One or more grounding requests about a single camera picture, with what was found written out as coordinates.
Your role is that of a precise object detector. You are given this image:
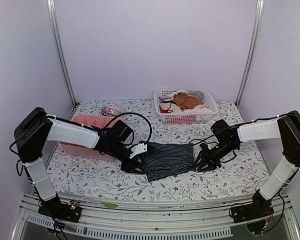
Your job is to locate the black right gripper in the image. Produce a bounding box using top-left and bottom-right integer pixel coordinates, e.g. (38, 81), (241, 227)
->
(192, 140), (238, 172)

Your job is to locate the navy striped underwear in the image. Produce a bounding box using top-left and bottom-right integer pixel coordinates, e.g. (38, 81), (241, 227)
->
(139, 142), (196, 182)

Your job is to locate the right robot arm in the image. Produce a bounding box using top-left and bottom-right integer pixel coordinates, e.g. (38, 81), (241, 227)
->
(194, 110), (300, 218)

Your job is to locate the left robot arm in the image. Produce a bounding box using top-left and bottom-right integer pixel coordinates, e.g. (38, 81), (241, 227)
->
(11, 107), (147, 217)

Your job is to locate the pink plastic divider box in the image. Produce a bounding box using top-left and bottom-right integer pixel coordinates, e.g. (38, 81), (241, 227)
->
(59, 114), (115, 162)

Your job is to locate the green leaf scrap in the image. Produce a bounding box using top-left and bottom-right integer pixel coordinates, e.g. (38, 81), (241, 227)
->
(102, 202), (117, 210)

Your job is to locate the red patterned bowl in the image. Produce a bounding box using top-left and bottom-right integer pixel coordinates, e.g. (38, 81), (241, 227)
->
(101, 106), (122, 117)

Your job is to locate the white plastic laundry basket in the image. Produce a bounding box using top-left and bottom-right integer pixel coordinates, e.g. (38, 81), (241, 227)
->
(154, 88), (218, 124)

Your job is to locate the pile of clothes in basket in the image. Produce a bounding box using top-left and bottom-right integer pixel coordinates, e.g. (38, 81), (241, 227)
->
(159, 90), (212, 114)

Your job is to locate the floral table mat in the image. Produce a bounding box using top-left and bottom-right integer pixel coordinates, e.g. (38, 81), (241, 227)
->
(47, 99), (270, 202)

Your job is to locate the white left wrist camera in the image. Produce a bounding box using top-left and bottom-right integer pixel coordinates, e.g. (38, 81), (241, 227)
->
(129, 143), (147, 159)

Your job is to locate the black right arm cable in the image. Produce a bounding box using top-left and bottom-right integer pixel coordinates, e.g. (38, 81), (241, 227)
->
(189, 132), (220, 148)

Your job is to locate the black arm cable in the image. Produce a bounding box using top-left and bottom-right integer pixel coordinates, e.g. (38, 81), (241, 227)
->
(103, 112), (153, 148)
(189, 132), (220, 148)

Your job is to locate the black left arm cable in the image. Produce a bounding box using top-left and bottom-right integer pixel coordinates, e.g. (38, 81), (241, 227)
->
(103, 112), (153, 148)

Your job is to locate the front aluminium rail base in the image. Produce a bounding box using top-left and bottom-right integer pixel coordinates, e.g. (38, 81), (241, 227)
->
(11, 193), (300, 240)

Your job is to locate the right aluminium frame post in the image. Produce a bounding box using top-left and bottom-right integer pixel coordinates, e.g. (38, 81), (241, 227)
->
(235, 0), (265, 108)

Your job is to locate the aluminium frame post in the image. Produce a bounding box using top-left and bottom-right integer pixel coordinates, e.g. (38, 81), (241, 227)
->
(46, 0), (77, 107)
(235, 0), (265, 108)

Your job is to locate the left aluminium frame post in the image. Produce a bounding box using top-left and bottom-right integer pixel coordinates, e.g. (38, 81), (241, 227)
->
(46, 0), (77, 107)

